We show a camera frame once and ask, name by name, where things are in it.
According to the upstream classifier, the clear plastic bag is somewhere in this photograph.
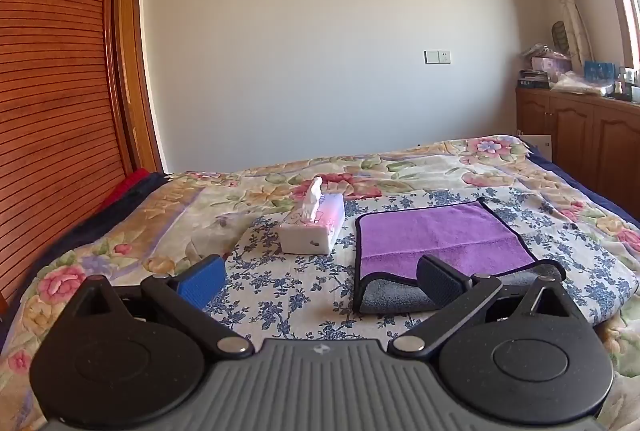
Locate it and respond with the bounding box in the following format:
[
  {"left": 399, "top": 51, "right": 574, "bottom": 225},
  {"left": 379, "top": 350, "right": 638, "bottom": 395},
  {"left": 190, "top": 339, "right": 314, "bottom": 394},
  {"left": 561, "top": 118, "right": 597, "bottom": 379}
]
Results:
[{"left": 550, "top": 72, "right": 614, "bottom": 98}]

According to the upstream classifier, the wooden door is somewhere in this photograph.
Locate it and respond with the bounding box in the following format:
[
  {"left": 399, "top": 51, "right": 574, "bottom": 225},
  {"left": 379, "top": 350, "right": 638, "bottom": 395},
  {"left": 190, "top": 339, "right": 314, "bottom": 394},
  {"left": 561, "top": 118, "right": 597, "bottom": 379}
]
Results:
[{"left": 117, "top": 0, "right": 165, "bottom": 174}]

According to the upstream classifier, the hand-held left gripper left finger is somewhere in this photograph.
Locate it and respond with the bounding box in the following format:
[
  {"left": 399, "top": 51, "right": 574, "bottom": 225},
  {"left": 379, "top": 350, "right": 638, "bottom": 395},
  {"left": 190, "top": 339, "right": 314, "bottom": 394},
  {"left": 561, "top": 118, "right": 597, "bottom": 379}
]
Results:
[{"left": 65, "top": 255, "right": 255, "bottom": 358}]

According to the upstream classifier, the purple towel with grey underside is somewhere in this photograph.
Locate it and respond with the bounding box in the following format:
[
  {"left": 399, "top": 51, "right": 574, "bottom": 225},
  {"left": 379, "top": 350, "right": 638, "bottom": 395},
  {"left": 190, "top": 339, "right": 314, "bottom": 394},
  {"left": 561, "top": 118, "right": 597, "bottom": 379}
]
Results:
[{"left": 352, "top": 198, "right": 568, "bottom": 316}]

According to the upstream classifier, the pink box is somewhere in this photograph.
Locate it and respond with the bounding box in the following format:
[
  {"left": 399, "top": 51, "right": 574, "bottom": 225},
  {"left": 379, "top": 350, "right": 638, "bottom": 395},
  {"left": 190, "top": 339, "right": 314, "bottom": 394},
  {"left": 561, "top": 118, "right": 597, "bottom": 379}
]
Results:
[{"left": 531, "top": 57, "right": 572, "bottom": 74}]

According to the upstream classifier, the wooden louvered wardrobe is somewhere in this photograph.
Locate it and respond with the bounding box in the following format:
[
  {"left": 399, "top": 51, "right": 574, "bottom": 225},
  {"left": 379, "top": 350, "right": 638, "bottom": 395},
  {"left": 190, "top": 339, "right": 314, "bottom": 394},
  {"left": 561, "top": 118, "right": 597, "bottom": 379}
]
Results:
[{"left": 0, "top": 0, "right": 151, "bottom": 309}]

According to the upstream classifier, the dark blue cloth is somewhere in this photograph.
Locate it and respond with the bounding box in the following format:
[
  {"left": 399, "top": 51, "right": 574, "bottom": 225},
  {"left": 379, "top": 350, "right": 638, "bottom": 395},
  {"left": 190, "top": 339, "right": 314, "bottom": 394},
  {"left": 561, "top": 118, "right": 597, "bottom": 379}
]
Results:
[{"left": 50, "top": 171, "right": 171, "bottom": 257}]

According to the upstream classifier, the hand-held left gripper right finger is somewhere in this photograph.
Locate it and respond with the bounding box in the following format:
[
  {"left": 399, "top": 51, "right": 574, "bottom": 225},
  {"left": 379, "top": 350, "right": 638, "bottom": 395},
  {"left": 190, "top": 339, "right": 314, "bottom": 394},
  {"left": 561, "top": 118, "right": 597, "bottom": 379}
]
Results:
[{"left": 391, "top": 254, "right": 586, "bottom": 358}]

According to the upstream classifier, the woven hand fan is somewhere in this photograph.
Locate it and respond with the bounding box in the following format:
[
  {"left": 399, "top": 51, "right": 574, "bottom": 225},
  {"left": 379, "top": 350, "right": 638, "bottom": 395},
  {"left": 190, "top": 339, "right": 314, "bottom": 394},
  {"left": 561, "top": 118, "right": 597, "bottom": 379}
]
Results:
[{"left": 550, "top": 22, "right": 571, "bottom": 55}]

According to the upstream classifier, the blue box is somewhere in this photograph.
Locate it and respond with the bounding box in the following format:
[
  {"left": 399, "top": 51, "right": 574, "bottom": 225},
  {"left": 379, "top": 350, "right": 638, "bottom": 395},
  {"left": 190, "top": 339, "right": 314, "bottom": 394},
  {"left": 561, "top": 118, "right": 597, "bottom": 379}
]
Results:
[{"left": 584, "top": 61, "right": 617, "bottom": 82}]

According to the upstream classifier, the red cloth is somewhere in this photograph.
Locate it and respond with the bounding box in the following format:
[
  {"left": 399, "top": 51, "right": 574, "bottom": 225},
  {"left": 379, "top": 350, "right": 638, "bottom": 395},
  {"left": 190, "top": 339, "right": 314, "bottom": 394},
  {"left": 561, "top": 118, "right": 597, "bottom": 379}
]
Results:
[{"left": 100, "top": 168, "right": 151, "bottom": 212}]

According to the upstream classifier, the floral bedspread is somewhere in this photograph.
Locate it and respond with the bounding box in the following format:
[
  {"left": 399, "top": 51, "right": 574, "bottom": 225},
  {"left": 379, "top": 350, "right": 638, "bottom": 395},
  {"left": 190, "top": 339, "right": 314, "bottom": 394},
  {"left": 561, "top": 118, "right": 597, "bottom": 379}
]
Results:
[{"left": 0, "top": 134, "right": 640, "bottom": 431}]

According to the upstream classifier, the wooden cabinet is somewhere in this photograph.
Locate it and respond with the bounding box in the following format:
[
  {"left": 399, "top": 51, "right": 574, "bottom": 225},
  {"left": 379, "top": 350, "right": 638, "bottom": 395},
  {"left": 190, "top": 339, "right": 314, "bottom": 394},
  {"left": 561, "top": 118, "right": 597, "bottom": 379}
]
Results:
[{"left": 515, "top": 86, "right": 640, "bottom": 217}]

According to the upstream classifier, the white cardboard box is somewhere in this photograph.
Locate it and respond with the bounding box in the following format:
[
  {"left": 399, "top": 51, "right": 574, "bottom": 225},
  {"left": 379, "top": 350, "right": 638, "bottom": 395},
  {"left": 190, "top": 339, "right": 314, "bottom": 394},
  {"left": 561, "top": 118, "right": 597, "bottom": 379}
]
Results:
[{"left": 520, "top": 131, "right": 552, "bottom": 160}]

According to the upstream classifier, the navy bed sheet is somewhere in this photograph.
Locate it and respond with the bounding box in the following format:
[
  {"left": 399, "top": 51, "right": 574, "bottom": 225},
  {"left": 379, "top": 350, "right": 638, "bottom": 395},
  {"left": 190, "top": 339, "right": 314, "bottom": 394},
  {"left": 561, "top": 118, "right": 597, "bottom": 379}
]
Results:
[{"left": 529, "top": 146, "right": 640, "bottom": 214}]

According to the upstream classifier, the stack of books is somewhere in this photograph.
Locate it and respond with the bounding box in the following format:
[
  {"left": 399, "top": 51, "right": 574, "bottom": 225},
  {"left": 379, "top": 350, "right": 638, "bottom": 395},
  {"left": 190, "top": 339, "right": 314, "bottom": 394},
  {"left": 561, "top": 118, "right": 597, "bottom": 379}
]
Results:
[{"left": 517, "top": 69, "right": 551, "bottom": 90}]

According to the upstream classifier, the white tissue box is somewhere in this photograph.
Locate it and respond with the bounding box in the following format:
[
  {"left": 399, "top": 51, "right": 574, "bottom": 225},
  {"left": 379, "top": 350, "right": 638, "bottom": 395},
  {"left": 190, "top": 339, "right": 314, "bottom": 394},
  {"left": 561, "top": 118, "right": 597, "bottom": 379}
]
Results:
[{"left": 277, "top": 177, "right": 346, "bottom": 256}]

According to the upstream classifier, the blue floral white cloth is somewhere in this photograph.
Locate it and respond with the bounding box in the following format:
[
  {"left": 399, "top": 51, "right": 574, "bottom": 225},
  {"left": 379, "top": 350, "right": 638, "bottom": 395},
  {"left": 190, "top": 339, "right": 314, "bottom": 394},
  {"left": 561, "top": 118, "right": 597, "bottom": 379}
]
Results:
[{"left": 200, "top": 187, "right": 640, "bottom": 343}]

